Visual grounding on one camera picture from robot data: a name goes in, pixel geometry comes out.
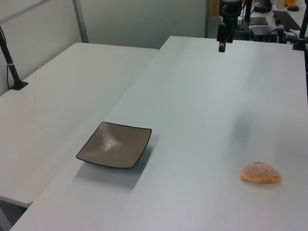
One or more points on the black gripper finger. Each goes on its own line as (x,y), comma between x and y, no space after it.
(231,33)
(222,33)

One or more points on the black vertical stand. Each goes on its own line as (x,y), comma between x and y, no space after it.
(248,13)

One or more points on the grey aluminium partition post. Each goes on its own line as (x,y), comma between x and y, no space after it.
(80,21)

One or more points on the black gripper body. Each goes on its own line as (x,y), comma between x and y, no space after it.
(230,8)

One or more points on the square brown ceramic plate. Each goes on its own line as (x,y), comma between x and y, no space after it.
(115,148)

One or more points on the orange sugared bread bun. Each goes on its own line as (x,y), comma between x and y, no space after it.
(260,173)

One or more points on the black electronics box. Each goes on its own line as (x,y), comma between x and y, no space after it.
(265,32)

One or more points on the black computer keyboard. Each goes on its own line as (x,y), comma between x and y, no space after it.
(286,19)

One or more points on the black camera pole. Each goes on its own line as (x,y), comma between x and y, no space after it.
(301,33)

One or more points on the white plastic bottle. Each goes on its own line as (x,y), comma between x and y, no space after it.
(280,3)

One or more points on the yellow panel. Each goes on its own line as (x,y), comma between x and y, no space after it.
(214,8)

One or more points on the black pole with white band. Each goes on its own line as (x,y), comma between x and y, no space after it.
(9,65)

